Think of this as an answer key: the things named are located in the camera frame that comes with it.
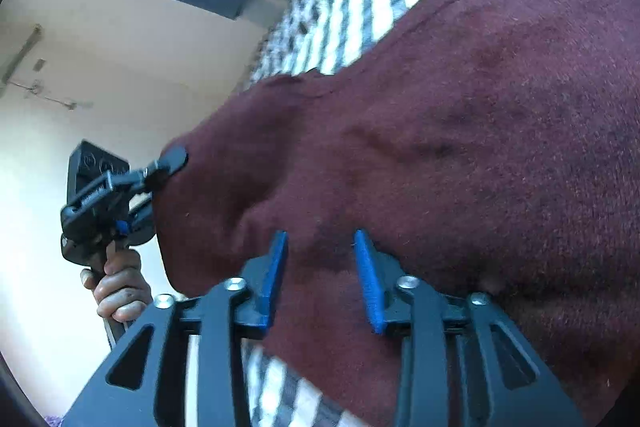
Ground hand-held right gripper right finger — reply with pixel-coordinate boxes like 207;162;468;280
353;229;587;427

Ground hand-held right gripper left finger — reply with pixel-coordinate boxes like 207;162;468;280
62;231;289;427

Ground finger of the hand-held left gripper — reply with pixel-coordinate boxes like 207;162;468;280
131;145;189;195

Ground maroon plaid sweater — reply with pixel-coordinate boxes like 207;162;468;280
150;0;640;427

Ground person's left hand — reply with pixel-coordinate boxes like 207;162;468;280
80;249;153;324

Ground thin wall cable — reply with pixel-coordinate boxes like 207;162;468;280
9;79;94;111

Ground white wall conduit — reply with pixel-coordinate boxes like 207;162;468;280
0;24;45;84

